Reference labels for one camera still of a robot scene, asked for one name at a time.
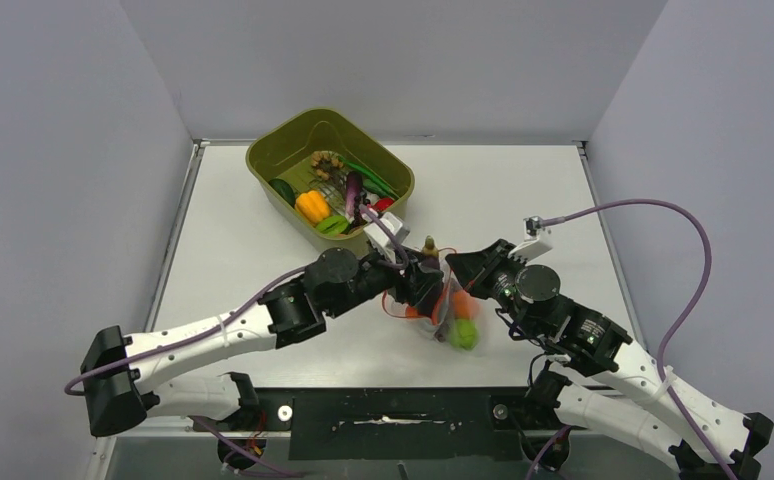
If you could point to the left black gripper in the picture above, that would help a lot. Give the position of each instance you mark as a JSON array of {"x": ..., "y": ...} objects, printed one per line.
[{"x": 416, "y": 278}]

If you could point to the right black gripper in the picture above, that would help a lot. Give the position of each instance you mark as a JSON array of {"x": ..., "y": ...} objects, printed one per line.
[{"x": 475, "y": 268}]

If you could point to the orange toy fruit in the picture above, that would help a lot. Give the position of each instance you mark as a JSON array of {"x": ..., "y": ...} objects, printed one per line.
[{"x": 464, "y": 306}]

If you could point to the clear zip bag orange zipper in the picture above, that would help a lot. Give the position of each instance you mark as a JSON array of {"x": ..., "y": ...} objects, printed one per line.
[{"x": 438, "y": 325}]

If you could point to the light green toy cabbage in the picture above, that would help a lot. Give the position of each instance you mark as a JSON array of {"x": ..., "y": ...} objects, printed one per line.
[{"x": 463, "y": 334}]

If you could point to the olive green plastic bin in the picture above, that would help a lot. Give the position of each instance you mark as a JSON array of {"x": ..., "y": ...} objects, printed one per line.
[{"x": 284, "y": 153}]

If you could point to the purple toy eggplant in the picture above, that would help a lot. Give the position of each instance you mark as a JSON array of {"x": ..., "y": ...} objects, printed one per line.
[{"x": 430, "y": 254}]

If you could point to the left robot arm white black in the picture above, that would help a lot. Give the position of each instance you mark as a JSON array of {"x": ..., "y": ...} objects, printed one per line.
[{"x": 127, "y": 378}]

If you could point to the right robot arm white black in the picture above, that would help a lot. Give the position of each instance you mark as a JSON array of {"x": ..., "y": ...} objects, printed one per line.
[{"x": 656, "y": 412}]

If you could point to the red toy tomato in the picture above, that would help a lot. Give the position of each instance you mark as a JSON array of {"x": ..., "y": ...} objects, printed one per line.
[{"x": 383, "y": 204}]

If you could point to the green toy pepper slice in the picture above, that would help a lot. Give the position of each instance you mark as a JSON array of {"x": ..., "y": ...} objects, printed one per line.
[{"x": 333, "y": 225}]

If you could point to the small green cucumber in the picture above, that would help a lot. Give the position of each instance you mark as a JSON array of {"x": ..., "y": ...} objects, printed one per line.
[{"x": 374, "y": 188}]

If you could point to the long green bean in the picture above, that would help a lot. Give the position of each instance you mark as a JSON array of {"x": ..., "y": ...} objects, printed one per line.
[{"x": 367, "y": 173}]

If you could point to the small purple eggplant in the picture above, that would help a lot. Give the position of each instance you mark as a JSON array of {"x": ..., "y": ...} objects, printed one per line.
[{"x": 353, "y": 189}]

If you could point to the yellow toy pepper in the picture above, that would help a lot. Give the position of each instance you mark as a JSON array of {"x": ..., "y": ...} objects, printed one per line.
[{"x": 313, "y": 207}]

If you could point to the tan toy peanuts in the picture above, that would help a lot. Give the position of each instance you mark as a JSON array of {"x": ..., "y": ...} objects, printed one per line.
[{"x": 327, "y": 165}]

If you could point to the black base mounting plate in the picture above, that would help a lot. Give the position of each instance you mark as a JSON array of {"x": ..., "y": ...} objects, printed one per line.
[{"x": 394, "y": 423}]

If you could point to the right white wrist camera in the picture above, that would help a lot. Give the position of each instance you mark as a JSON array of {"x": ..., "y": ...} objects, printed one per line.
[{"x": 536, "y": 242}]

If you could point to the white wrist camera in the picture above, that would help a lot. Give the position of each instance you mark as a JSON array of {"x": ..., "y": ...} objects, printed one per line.
[
  {"x": 384, "y": 235},
  {"x": 536, "y": 242}
]

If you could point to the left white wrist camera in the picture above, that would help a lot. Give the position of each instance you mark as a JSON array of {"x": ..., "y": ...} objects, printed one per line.
[{"x": 384, "y": 235}]

